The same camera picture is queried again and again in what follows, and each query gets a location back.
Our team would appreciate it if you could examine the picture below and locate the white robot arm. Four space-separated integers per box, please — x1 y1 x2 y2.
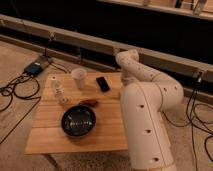
116 50 184 171

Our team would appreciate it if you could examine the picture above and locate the black smartphone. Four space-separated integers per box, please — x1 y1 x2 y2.
96 77 110 92

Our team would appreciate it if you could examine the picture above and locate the wooden table board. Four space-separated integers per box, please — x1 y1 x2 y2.
25 72 127 154

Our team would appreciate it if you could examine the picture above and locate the brown oblong object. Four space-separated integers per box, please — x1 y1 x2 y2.
79 99 98 107

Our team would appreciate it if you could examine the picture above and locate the white paper cup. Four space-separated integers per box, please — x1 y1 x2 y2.
71 68 87 89

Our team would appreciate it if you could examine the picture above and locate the clear plastic water bottle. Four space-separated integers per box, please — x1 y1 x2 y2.
51 76 68 105

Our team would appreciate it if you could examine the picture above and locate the black power adapter box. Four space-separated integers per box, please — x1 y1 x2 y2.
24 62 42 76

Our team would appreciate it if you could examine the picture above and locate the black floor cable left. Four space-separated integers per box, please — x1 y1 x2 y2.
0 73 42 144

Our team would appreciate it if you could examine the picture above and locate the black floor cables right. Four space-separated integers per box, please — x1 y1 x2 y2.
163 78 213 171

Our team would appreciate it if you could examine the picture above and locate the long wooden rail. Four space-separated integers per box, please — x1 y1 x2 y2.
0 14 213 83

